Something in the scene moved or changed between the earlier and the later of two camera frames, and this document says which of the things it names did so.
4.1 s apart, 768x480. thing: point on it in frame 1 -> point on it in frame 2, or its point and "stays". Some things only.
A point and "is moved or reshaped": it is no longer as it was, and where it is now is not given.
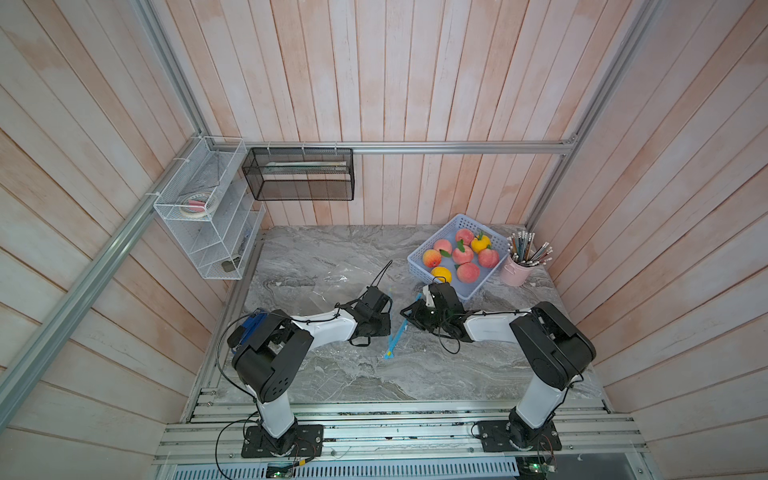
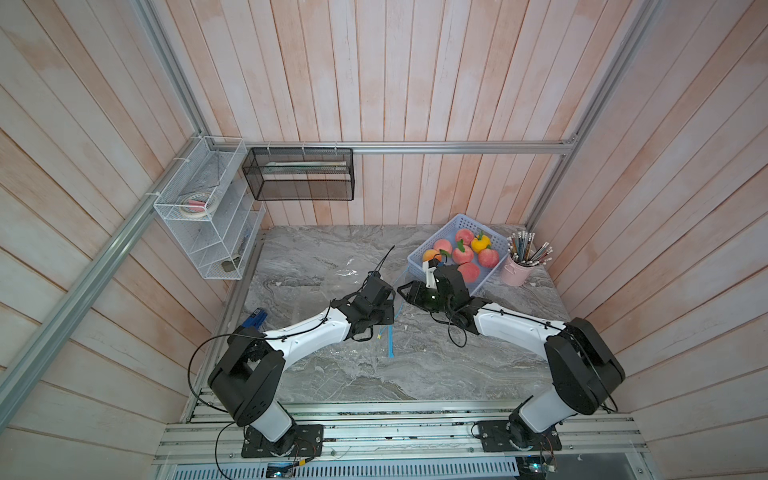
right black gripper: x=415 y=316 -> x=414 y=295
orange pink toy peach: x=431 y=258 stays
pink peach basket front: x=467 y=272 stays
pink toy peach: x=443 y=244 stays
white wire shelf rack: x=213 y=209 stays
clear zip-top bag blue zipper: x=401 y=308 is moved or reshaped
